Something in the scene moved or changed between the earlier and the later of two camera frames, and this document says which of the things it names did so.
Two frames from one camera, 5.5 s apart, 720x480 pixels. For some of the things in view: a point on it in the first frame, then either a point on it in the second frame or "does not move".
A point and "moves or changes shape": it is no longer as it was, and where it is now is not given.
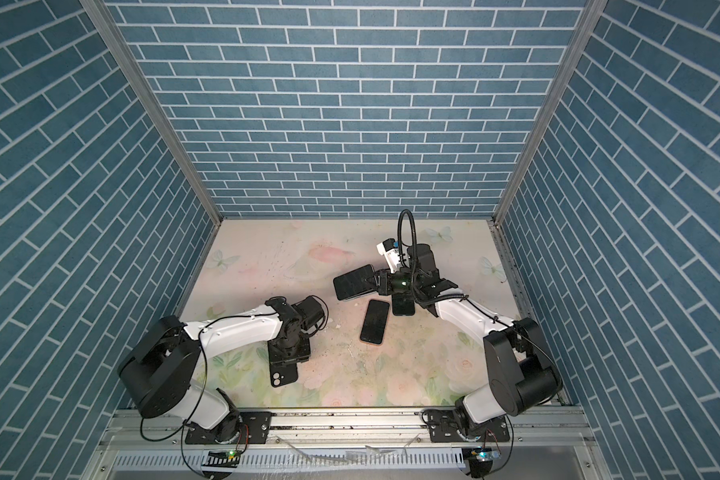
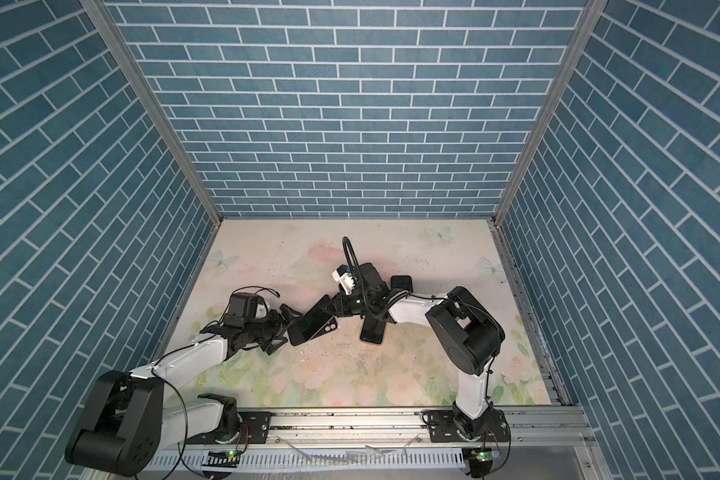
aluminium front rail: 140,428 does not move
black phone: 375,321 does not move
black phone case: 282,373 moves or changes shape
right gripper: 385,285 to 341,306
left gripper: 282,357 to 280,326
